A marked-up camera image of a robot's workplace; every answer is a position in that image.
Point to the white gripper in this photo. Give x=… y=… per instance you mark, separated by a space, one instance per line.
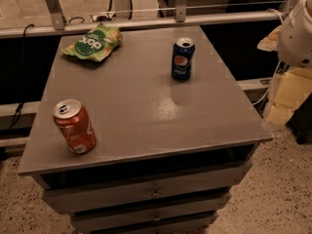
x=296 y=38

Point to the red coke can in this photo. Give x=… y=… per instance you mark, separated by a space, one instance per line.
x=74 y=122

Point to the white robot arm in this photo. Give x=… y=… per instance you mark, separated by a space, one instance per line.
x=292 y=41

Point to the blue pepsi can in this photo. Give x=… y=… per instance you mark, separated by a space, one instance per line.
x=183 y=51

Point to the grey drawer cabinet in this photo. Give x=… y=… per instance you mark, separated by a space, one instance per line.
x=167 y=151

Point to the green chip bag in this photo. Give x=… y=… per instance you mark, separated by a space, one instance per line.
x=97 y=44

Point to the metal railing bar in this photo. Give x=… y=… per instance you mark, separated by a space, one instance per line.
x=142 y=24

